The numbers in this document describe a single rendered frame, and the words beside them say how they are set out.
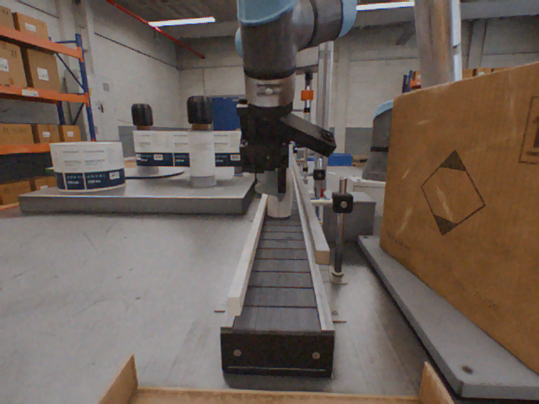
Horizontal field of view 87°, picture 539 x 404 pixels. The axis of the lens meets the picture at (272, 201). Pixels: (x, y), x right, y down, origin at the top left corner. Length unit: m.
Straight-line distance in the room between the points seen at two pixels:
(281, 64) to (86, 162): 0.77
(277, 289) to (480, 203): 0.24
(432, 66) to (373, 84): 7.98
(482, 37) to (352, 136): 3.80
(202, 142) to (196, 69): 8.75
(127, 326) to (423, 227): 0.41
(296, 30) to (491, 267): 0.35
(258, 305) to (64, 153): 0.85
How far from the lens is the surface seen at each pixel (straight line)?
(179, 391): 0.32
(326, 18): 0.46
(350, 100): 8.67
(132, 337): 0.40
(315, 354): 0.31
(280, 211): 0.59
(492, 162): 0.37
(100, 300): 0.48
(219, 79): 9.36
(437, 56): 0.80
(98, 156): 1.04
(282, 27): 0.40
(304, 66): 1.14
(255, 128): 0.46
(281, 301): 0.33
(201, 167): 0.98
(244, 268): 0.32
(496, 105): 0.37
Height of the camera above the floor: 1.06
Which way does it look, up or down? 14 degrees down
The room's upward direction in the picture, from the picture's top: straight up
